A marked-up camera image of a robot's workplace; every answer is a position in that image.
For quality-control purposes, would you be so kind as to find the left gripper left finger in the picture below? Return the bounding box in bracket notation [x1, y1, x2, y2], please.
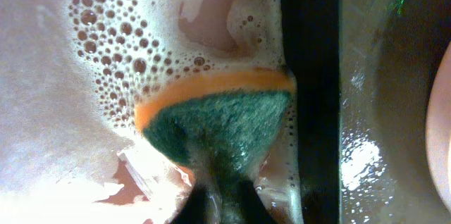
[171, 182, 221, 224]

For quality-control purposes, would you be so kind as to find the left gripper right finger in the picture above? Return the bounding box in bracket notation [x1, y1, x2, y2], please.
[225, 180, 276, 224]

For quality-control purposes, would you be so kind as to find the green orange scrub sponge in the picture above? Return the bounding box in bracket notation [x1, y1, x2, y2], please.
[135, 70, 296, 185]

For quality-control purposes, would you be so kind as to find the white plate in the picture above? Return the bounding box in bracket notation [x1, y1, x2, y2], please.
[426, 48, 450, 209]

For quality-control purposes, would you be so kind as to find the black soapy water tray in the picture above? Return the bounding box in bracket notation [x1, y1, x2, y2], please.
[1, 0, 338, 223]

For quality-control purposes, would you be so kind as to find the brown serving tray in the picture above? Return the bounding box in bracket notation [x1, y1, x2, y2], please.
[340, 0, 450, 223]

